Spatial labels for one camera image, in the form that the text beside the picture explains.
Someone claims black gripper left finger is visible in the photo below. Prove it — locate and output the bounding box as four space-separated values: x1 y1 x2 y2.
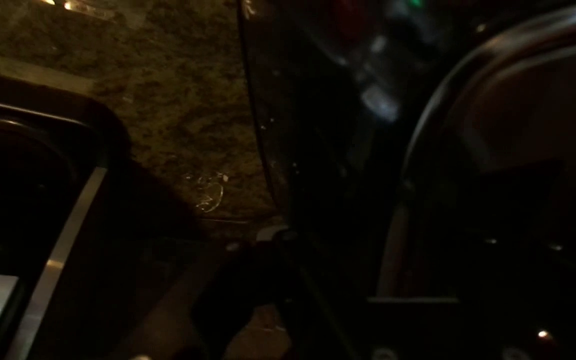
192 228 304 360

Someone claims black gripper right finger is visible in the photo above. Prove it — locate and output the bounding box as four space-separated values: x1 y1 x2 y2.
365 296 463 360

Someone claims black device with silver trim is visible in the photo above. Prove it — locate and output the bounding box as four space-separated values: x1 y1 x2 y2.
0 68 134 360

